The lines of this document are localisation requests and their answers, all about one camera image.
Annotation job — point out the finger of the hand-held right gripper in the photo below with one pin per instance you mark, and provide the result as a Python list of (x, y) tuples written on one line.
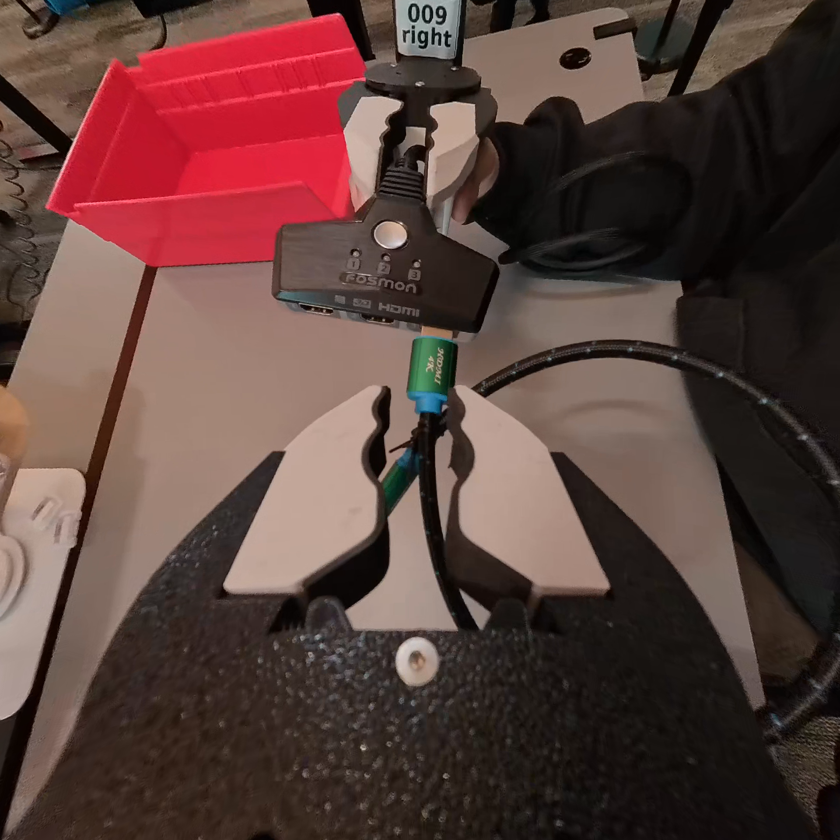
[(459, 141), (363, 154)]

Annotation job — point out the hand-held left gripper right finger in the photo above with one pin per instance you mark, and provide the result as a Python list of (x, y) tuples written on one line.
[(525, 512)]

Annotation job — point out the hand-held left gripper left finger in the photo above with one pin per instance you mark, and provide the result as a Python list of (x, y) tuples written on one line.
[(308, 505)]

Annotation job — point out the black video switch box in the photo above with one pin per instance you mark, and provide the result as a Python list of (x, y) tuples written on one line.
[(328, 262)]

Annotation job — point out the person's right forearm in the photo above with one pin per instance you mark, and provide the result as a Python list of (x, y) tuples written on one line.
[(722, 131)]

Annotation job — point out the grey desk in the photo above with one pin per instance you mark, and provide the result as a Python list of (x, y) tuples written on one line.
[(65, 361), (262, 367)]

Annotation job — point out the black desk grommet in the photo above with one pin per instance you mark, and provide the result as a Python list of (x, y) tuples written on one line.
[(584, 58)]

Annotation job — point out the person's right hand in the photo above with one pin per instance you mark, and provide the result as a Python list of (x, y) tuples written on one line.
[(482, 190)]

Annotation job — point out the red plastic bin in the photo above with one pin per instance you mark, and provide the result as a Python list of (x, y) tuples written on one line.
[(197, 170)]

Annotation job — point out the black chair base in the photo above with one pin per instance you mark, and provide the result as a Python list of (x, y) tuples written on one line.
[(682, 39)]

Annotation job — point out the person's black clothed torso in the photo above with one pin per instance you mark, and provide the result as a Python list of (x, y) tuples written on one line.
[(741, 308)]

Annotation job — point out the white panel stand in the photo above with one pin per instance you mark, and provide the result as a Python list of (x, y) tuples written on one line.
[(26, 656)]

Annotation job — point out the black table leg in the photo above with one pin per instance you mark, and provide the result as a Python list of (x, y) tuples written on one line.
[(39, 118)]

